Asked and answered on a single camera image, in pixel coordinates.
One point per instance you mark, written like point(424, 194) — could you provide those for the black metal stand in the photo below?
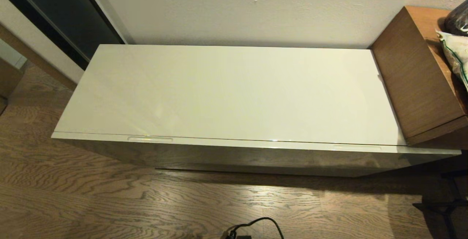
point(444, 209)

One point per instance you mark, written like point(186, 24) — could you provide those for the brown wooden side table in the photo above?
point(413, 70)

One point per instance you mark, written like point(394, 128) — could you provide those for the brown box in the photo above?
point(9, 79)

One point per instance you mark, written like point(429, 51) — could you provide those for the white bag green edge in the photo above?
point(459, 56)

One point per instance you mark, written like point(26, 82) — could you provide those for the glossy white drawer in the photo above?
point(256, 155)

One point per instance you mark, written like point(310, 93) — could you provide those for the brown wooden baseboard strip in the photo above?
point(36, 60)

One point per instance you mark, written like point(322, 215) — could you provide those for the white door frame strip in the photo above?
point(108, 12)

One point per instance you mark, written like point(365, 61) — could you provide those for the glossy white cabinet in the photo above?
point(234, 92)

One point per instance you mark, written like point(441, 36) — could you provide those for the dark door panel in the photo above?
point(55, 4)

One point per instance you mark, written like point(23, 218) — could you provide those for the dark plastic bag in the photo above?
point(459, 19)

